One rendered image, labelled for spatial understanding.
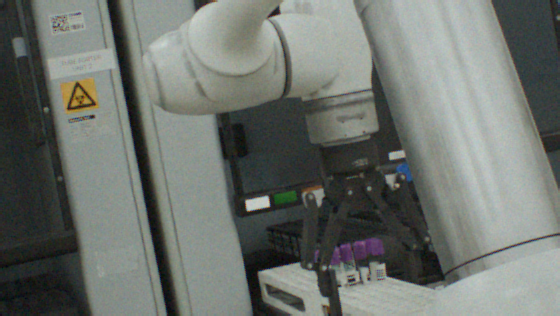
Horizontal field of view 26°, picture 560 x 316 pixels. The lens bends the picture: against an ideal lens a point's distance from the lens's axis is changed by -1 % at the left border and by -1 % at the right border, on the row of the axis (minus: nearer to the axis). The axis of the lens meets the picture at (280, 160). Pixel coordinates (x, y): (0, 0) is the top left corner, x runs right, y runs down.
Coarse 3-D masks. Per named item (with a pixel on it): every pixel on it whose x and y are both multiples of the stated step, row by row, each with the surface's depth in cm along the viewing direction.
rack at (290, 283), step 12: (264, 276) 191; (276, 276) 188; (288, 276) 185; (300, 276) 183; (312, 276) 180; (264, 288) 193; (276, 288) 196; (288, 288) 177; (300, 288) 171; (312, 288) 170; (264, 300) 194; (276, 300) 187; (288, 300) 186; (300, 300) 185; (312, 300) 168; (288, 312) 180; (300, 312) 174; (312, 312) 168
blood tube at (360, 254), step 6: (354, 246) 163; (360, 246) 162; (360, 252) 162; (360, 258) 162; (360, 264) 163; (366, 264) 163; (360, 270) 163; (366, 270) 163; (360, 276) 163; (366, 276) 163; (366, 282) 163
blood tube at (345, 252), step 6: (348, 246) 163; (342, 252) 163; (348, 252) 163; (342, 258) 163; (348, 258) 162; (348, 264) 163; (348, 270) 163; (354, 270) 163; (348, 276) 163; (354, 276) 163; (348, 282) 163; (354, 282) 163
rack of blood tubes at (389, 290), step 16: (352, 288) 161; (368, 288) 159; (384, 288) 157; (400, 288) 154; (416, 288) 152; (320, 304) 163; (352, 304) 149; (368, 304) 147; (384, 304) 146; (400, 304) 143; (416, 304) 142
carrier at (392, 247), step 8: (384, 240) 195; (392, 240) 195; (352, 248) 193; (384, 248) 195; (392, 248) 195; (400, 248) 195; (384, 256) 195; (392, 256) 195; (368, 264) 194; (392, 264) 195; (400, 264) 195
